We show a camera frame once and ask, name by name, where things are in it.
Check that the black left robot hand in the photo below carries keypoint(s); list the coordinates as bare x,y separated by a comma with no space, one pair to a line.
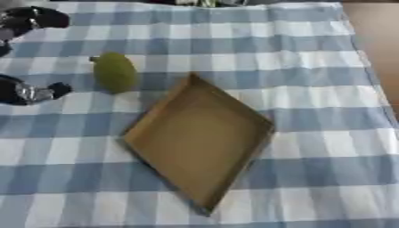
26,20

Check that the tan cardboard box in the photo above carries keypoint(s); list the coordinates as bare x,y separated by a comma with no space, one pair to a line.
200,142

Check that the green toy mango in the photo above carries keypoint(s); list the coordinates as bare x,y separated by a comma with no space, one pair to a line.
114,74

